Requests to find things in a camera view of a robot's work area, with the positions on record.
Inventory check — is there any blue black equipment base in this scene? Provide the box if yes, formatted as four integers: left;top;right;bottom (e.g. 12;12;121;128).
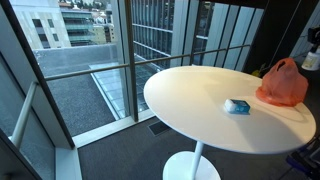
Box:
286;137;320;180

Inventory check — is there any orange plastic bag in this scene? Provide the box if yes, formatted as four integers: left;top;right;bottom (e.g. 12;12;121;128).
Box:
256;58;308;107

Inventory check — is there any blue and white box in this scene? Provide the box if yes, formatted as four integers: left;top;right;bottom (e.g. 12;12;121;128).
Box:
224;99;250;114

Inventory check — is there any white round pedestal table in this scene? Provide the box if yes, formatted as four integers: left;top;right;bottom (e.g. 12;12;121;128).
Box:
144;66;316;180

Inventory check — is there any white pill bottle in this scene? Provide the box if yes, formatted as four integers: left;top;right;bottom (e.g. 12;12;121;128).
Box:
302;52;320;71

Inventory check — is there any metal window handrail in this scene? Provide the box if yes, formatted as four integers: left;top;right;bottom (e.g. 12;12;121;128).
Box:
9;44;252;148

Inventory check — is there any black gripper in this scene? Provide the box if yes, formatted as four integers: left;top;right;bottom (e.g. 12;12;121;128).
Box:
308;26;320;53

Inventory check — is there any floor air vent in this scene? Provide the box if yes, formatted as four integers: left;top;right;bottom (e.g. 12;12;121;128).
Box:
148;121;170;136

